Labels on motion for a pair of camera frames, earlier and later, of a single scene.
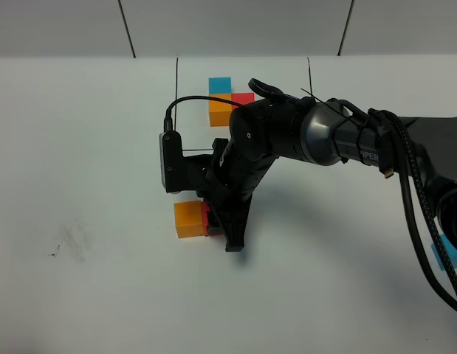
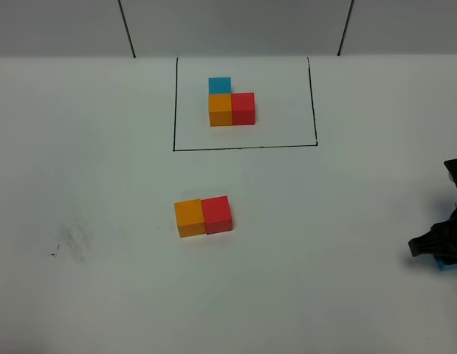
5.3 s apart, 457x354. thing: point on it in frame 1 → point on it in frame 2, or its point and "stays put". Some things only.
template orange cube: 219,112 stays put
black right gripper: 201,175 → 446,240
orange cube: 188,219 stays put
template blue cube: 221,85 stays put
